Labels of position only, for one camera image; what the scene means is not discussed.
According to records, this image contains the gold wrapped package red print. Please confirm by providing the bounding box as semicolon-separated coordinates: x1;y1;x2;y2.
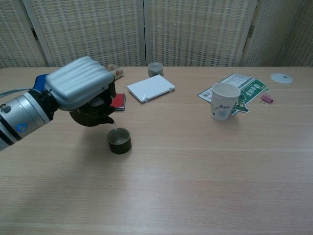
105;64;124;79

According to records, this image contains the black cast iron teapot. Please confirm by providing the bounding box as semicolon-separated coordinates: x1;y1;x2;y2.
69;97;115;127

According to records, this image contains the thin left arm cable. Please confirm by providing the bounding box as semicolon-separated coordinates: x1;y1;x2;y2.
0;88;32;97

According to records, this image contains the white round table grommet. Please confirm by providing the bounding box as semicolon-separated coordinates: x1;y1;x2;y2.
270;72;293;84

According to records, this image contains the red ink pad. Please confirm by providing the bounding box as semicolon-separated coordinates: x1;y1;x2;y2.
110;93;127;112

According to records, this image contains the woven folding screen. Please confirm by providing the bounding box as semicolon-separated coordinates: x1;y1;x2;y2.
0;0;313;69

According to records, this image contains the blue cloth pouch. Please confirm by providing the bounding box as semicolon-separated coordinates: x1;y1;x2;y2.
32;74;49;93

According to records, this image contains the dark green tea cup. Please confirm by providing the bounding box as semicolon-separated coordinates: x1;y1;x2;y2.
107;127;132;155

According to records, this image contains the white printed paper cup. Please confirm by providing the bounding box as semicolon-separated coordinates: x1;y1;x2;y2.
211;82;241;121

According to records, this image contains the white flat plastic box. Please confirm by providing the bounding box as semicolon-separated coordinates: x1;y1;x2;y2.
126;74;176;103

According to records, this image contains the green and white paper packet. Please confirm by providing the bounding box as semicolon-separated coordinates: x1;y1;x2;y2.
197;72;271;116

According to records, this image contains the small round clear jar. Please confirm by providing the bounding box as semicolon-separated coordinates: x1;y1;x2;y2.
148;62;164;77

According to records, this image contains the pink binder clip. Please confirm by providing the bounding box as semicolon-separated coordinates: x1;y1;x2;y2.
260;94;274;105

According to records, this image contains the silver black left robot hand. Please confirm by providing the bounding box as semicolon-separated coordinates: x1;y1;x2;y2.
44;56;117;118

